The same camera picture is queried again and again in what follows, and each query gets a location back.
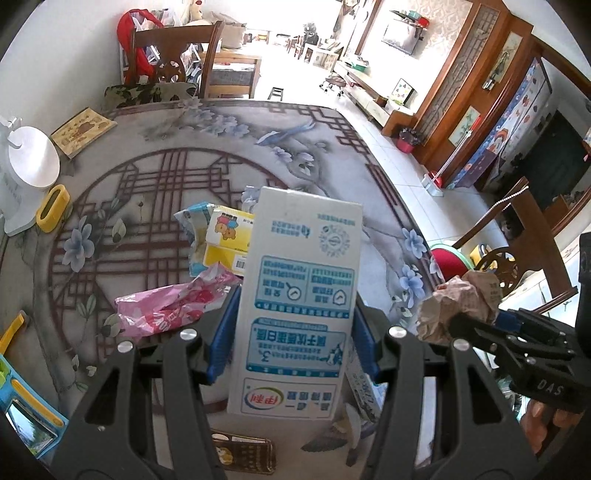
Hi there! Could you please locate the yellow plastic ring holder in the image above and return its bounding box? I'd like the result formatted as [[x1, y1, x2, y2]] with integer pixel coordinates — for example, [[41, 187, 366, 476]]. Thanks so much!
[[36, 184, 71, 233]]

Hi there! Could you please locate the potted plant red pot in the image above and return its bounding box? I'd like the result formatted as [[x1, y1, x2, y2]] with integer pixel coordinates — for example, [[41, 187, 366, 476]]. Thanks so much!
[[396, 128, 422, 154]]

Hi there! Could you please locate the pink plastic bag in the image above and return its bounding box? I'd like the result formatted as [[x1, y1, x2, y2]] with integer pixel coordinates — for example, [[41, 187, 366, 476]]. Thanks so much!
[[115, 262, 242, 341]]

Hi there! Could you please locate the yellow tissue pack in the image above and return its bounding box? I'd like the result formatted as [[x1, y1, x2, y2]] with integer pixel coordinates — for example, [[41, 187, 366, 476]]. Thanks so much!
[[204, 205, 257, 278]]

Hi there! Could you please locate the wooden dining chair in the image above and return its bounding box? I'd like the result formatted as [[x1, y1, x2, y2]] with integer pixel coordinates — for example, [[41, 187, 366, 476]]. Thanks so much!
[[104, 20, 225, 110], [429, 177, 579, 302]]

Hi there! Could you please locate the wooden sofa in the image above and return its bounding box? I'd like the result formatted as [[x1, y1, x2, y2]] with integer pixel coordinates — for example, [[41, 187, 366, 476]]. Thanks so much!
[[198, 23, 262, 100]]

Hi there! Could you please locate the wall television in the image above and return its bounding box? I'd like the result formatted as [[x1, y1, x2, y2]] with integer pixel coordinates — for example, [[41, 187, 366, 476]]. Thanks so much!
[[382, 20, 421, 56]]

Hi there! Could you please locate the long television cabinet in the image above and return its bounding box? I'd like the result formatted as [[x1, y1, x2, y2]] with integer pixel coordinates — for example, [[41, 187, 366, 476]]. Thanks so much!
[[332, 59, 419, 137]]

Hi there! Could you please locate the cartoon door curtain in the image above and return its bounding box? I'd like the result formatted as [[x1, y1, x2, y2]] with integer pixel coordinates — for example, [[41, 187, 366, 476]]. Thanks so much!
[[447, 57, 553, 190]]

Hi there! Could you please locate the green plastic bin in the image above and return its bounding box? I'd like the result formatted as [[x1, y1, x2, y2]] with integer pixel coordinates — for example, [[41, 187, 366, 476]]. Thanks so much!
[[430, 244, 477, 283]]

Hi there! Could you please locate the colourful plastic toy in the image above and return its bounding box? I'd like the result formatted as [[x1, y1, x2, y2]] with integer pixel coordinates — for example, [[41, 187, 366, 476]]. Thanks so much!
[[0, 353, 68, 459]]

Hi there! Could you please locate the white round lamp base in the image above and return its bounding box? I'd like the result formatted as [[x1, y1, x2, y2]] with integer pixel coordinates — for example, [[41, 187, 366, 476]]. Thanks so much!
[[0, 117, 61, 236]]

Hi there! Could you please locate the floral seat cushion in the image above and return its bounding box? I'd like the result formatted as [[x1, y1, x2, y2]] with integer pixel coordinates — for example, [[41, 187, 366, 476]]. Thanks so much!
[[104, 82, 197, 110]]

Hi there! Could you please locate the red bag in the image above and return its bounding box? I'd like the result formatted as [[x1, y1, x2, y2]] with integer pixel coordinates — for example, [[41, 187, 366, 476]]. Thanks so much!
[[116, 10, 165, 86]]

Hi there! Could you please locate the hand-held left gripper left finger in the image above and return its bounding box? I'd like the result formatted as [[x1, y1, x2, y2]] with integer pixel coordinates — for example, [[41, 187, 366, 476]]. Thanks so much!
[[48, 285, 244, 480]]

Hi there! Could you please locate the blue white wrapper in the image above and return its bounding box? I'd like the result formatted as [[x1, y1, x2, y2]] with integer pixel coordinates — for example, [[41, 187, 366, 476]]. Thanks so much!
[[174, 202, 219, 278]]

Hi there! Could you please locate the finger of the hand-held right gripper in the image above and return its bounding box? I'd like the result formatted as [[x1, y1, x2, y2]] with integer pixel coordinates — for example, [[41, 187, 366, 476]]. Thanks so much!
[[448, 312, 583, 414], [497, 308, 579, 345]]

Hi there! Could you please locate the white mop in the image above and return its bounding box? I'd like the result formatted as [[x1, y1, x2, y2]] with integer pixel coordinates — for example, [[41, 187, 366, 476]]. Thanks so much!
[[422, 128, 474, 193]]

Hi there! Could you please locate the wheeled round stool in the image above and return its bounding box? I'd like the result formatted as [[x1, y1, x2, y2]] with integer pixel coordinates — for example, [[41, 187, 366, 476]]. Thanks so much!
[[320, 76, 347, 98]]

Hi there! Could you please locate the white bead string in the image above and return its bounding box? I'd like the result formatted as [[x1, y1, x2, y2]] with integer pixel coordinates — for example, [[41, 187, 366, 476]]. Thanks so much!
[[479, 182, 530, 219]]

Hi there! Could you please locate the small white printed box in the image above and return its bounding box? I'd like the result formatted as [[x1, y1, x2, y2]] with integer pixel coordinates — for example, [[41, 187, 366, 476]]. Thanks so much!
[[345, 342, 389, 424]]

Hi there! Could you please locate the floral table cover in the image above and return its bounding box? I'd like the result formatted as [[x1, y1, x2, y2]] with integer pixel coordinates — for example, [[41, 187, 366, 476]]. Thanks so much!
[[0, 99, 445, 480]]

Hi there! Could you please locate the brown paper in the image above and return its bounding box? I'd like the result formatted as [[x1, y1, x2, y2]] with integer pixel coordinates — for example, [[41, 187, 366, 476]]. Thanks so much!
[[417, 271, 502, 345]]

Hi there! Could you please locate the dark brown packet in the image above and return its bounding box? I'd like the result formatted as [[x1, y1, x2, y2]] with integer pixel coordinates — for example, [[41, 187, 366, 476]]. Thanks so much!
[[209, 429, 277, 474]]

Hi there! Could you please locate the person's right hand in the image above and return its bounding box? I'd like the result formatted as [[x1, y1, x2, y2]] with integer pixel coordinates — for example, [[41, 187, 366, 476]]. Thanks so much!
[[521, 398, 585, 457]]

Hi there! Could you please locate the yellow plastic strip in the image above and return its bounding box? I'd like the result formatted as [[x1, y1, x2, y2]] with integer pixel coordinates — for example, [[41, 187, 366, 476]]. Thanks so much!
[[0, 312, 27, 354]]

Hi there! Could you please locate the small framed geometric picture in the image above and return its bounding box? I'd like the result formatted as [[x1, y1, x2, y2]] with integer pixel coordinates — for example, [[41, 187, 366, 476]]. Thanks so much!
[[390, 78, 415, 105]]

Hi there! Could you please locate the hanging wall scroll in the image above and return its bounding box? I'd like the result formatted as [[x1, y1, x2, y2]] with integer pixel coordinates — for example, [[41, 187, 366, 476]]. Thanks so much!
[[484, 32, 523, 89], [450, 106, 481, 147]]

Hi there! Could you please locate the yellow brown book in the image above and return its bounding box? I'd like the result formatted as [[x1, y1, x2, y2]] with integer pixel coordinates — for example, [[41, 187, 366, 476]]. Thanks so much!
[[50, 106, 119, 160]]

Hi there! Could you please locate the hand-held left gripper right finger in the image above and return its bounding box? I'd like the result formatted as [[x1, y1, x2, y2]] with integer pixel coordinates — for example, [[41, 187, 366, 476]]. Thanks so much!
[[352, 299, 542, 480]]

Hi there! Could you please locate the wall shelf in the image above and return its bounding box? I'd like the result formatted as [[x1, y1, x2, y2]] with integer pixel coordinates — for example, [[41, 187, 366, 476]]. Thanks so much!
[[390, 8, 430, 29]]

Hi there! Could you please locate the white blue milk carton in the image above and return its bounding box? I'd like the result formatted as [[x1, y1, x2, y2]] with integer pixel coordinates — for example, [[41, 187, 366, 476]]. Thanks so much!
[[226, 186, 363, 424]]

